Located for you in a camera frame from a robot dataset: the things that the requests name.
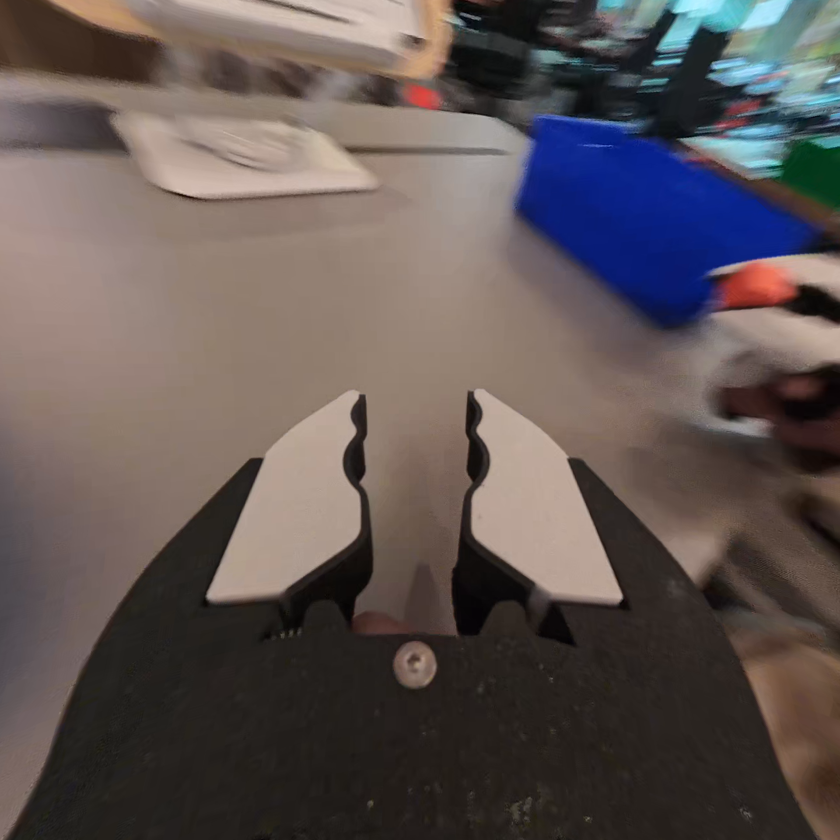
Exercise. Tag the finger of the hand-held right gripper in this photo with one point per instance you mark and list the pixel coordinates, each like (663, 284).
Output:
(754, 338)
(807, 268)

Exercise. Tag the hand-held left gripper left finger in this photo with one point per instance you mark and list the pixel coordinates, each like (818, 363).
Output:
(295, 512)

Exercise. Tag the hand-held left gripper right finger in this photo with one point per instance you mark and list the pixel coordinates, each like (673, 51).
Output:
(531, 518)

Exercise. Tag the red wooden cube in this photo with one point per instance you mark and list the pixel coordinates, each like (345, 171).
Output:
(754, 287)

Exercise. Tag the blue plastic bin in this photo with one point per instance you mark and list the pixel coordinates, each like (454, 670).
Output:
(630, 216)

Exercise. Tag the person's right hand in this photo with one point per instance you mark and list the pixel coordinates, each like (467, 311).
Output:
(807, 433)

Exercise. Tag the white and wooden book stand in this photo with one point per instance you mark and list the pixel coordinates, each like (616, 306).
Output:
(262, 170)

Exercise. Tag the orange traffic cone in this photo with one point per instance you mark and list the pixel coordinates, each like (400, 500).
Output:
(423, 97)

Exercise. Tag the printed instruction sheet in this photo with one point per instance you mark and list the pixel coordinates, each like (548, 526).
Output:
(275, 26)

